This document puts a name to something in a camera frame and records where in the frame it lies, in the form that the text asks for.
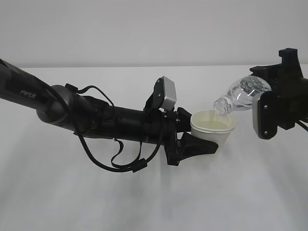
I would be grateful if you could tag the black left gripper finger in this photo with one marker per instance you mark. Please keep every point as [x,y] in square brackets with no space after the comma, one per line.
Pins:
[183,118]
[191,146]

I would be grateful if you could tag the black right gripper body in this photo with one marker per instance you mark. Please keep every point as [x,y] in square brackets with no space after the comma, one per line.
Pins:
[291,87]

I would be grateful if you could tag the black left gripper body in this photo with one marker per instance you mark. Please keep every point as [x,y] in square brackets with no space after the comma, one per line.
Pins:
[161,126]

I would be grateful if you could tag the white paper cup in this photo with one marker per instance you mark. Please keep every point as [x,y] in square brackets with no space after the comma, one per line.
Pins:
[207,125]

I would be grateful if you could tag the clear water bottle green label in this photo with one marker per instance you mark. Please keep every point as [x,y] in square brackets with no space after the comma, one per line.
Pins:
[240,95]

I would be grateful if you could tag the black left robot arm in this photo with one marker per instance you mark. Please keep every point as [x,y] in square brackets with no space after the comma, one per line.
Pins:
[68,107]

